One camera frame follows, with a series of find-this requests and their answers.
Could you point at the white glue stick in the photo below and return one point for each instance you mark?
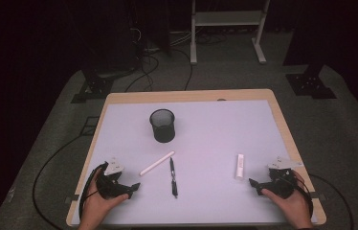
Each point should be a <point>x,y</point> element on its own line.
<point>239,166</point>

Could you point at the black pen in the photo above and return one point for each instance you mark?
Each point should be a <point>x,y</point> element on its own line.
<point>173,175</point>

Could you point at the white pen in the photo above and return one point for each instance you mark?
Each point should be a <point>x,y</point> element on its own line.
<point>156,163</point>

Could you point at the black stand base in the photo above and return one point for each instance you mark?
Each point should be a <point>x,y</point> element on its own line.
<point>94,87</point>
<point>311,84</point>

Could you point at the person's right hand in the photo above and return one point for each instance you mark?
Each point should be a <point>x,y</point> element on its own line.
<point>295,207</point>

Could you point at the person's left hand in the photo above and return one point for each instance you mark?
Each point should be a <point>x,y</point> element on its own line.
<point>92,207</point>

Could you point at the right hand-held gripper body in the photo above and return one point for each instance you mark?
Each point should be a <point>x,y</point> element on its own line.
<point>280,183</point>

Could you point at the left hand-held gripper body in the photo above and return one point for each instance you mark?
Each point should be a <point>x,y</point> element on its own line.
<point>108,188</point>

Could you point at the black mesh pen holder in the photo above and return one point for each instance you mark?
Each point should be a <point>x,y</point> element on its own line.
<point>164,134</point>

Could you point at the white table mat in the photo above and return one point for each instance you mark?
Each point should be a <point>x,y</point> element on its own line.
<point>212,127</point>

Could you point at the white metal stand frame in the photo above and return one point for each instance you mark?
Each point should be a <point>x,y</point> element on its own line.
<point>228,18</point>

